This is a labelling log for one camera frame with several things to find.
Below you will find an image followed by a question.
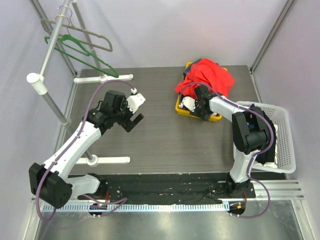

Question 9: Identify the metal clothes rack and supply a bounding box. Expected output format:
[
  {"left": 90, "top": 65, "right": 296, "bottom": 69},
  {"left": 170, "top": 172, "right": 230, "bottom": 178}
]
[{"left": 26, "top": 0, "right": 134, "bottom": 167}]

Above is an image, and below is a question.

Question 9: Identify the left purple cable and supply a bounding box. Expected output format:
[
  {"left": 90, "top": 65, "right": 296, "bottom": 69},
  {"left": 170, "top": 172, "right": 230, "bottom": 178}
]
[{"left": 35, "top": 79, "right": 137, "bottom": 222}]

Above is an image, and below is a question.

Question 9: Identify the green clothes hanger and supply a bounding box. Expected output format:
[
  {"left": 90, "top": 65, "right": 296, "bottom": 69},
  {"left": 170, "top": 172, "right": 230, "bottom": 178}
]
[{"left": 53, "top": 34, "right": 120, "bottom": 78}]

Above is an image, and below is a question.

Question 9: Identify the navy garment in basket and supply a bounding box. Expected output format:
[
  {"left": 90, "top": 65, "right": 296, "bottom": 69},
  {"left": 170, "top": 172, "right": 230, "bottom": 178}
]
[{"left": 248, "top": 104, "right": 277, "bottom": 165}]

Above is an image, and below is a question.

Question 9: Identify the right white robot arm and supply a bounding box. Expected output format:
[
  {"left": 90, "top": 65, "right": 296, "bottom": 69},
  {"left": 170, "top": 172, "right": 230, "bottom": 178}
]
[{"left": 192, "top": 85, "right": 276, "bottom": 198}]

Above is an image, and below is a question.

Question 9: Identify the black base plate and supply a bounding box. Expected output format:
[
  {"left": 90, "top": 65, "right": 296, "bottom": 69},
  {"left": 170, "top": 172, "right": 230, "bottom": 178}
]
[{"left": 91, "top": 173, "right": 256, "bottom": 205}]

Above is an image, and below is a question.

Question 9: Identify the blue grey garment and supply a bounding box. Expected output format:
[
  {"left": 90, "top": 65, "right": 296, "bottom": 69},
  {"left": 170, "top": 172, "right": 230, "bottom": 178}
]
[{"left": 183, "top": 58, "right": 202, "bottom": 78}]

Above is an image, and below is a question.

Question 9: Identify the white slotted cable duct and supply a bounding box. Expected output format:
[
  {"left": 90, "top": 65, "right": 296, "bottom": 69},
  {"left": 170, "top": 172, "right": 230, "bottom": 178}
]
[{"left": 56, "top": 201, "right": 230, "bottom": 213}]

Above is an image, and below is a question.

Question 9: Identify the yellow plastic tray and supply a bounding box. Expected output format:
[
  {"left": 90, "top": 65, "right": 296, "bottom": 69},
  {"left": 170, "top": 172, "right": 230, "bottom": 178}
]
[{"left": 174, "top": 61, "right": 229, "bottom": 123}]

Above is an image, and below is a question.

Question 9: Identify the grey clothes hanger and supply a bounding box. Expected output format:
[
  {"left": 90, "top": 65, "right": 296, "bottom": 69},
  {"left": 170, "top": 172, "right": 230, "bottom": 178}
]
[{"left": 40, "top": 18, "right": 113, "bottom": 53}]

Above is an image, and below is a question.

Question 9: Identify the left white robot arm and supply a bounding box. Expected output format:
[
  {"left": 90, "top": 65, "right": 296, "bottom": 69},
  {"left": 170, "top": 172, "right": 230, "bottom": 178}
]
[{"left": 29, "top": 90, "right": 146, "bottom": 209}]

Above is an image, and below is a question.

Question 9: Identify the red tank top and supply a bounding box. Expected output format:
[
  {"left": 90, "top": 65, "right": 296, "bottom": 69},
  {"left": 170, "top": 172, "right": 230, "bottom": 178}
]
[{"left": 175, "top": 58, "right": 236, "bottom": 99}]

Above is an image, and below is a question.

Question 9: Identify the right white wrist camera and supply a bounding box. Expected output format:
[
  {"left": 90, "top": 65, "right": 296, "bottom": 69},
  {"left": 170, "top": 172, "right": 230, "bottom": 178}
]
[{"left": 179, "top": 96, "right": 196, "bottom": 112}]

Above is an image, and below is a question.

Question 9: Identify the white plastic laundry basket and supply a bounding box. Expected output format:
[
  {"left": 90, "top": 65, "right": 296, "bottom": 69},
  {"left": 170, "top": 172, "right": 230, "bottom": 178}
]
[{"left": 236, "top": 101, "right": 296, "bottom": 174}]

